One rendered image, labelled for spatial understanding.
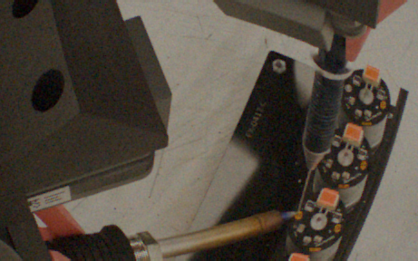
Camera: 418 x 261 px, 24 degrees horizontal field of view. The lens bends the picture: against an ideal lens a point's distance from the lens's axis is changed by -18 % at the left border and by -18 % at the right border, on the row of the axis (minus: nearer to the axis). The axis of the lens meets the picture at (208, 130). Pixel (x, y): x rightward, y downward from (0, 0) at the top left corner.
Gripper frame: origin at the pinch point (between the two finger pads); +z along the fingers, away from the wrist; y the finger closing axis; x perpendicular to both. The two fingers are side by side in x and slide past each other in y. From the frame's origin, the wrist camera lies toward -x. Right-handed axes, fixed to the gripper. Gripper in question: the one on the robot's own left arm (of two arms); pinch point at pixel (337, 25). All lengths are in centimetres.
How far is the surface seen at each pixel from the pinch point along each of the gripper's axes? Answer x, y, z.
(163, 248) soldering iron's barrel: -4.5, -3.7, 8.7
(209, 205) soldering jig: 2.2, -4.2, 14.9
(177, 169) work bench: 3.8, -6.2, 15.5
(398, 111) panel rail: 5.1, 2.8, 8.5
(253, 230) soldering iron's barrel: -1.9, -1.3, 9.6
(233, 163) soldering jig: 4.1, -3.9, 14.2
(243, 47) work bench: 9.7, -5.6, 13.4
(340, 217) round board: 0.2, 1.7, 10.2
